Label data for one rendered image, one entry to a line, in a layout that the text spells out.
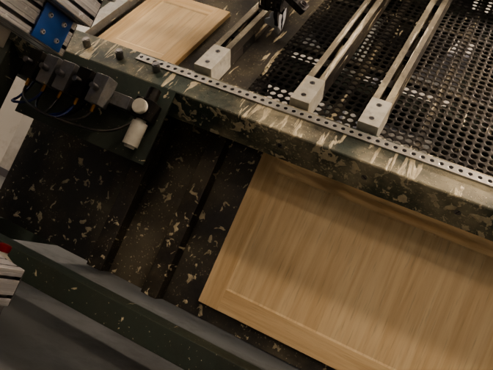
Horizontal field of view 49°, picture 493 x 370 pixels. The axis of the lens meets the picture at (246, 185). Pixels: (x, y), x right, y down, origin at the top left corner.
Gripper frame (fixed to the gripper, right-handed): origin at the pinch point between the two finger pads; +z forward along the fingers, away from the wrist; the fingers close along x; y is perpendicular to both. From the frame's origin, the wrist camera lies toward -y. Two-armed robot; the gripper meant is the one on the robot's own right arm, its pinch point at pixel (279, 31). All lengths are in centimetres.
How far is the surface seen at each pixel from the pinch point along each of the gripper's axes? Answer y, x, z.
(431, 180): -66, 47, -3
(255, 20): 6.8, 5.9, -4.9
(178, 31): 30.8, 17.7, 0.7
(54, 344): 12, 117, 42
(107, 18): 56, 25, -1
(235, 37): 7.9, 18.0, -4.9
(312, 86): -24.7, 29.9, -4.9
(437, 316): -82, 60, 35
